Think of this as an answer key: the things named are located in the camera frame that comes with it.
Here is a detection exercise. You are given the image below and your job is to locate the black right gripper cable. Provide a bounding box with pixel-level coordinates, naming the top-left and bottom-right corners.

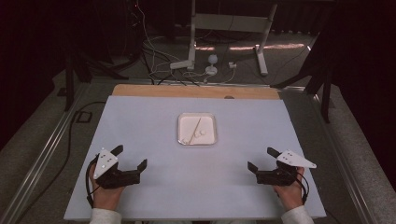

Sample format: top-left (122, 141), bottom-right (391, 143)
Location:
top-left (297, 175), bottom-right (310, 205)

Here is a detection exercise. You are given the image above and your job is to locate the white power strip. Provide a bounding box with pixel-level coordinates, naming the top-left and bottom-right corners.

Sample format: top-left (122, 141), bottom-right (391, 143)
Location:
top-left (169, 60), bottom-right (194, 70)

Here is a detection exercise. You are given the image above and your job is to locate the person's right hand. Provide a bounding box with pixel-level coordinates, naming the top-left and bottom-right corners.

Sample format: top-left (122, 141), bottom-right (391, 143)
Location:
top-left (273, 167), bottom-right (305, 210)

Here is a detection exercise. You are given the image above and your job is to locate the black tripod stand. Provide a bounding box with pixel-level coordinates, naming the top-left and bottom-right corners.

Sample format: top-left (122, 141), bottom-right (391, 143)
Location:
top-left (270, 31), bottom-right (332, 124)
top-left (64, 46), bottom-right (141, 112)

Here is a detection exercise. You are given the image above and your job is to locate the person's left hand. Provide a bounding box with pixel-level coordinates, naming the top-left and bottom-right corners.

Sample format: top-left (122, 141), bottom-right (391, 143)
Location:
top-left (89, 172), bottom-right (126, 212)

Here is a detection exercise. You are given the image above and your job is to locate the round white device on base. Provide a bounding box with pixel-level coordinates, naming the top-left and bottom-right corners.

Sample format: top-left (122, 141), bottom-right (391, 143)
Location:
top-left (205, 54), bottom-right (219, 77)

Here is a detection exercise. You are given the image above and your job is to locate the thin wooden skewer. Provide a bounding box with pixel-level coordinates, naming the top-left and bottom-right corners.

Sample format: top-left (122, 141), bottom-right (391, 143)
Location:
top-left (188, 117), bottom-right (203, 146)

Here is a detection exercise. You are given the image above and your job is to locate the black floor cable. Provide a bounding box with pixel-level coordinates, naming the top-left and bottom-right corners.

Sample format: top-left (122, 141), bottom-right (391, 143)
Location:
top-left (13, 101), bottom-right (107, 224)

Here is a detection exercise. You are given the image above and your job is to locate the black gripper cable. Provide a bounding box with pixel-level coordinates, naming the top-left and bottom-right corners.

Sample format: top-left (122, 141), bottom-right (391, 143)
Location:
top-left (297, 175), bottom-right (310, 205)
top-left (85, 156), bottom-right (101, 209)

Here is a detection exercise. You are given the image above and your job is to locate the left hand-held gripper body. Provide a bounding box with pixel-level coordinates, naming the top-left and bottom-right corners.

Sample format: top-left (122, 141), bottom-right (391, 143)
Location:
top-left (92, 147), bottom-right (142, 190)

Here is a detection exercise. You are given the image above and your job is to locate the white cable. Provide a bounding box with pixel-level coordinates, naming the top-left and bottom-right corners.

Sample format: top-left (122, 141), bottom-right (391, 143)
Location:
top-left (134, 0), bottom-right (188, 80)

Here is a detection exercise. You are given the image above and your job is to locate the white square tray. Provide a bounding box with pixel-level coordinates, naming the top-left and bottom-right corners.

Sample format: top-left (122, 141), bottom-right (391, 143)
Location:
top-left (177, 112), bottom-right (218, 147)

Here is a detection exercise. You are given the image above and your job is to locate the pale blue table mat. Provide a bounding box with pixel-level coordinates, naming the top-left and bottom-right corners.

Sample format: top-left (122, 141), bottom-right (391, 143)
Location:
top-left (64, 95), bottom-right (327, 221)

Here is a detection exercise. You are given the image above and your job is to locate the aluminium floor rail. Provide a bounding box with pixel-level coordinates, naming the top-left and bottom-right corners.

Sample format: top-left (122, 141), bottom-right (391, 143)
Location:
top-left (0, 82), bottom-right (90, 224)
top-left (312, 92), bottom-right (379, 224)

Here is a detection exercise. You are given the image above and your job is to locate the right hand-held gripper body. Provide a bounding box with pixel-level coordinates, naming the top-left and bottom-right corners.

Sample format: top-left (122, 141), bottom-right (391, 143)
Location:
top-left (255, 149), bottom-right (318, 188)

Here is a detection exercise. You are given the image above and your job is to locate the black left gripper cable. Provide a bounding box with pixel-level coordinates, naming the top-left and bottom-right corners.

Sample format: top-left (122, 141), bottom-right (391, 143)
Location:
top-left (85, 156), bottom-right (101, 209)

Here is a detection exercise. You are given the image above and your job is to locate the white metal stand frame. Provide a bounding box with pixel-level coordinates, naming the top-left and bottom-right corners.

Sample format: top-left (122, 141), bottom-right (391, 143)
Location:
top-left (187, 0), bottom-right (278, 77)

